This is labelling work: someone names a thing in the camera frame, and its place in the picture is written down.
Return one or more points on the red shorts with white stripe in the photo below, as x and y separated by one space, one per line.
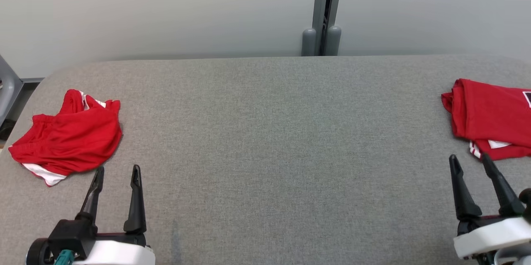
70 136

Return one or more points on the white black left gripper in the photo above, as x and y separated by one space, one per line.
120 254

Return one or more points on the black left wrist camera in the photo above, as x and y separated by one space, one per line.
70 234

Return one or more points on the red shirt with white sleeves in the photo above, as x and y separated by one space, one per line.
485 111

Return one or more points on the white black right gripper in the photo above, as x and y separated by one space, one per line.
493 236

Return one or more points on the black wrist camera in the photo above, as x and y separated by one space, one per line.
70 234
526 200

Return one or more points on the grey aluminium partition post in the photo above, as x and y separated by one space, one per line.
319 8

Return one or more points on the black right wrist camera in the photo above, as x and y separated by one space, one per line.
526 200

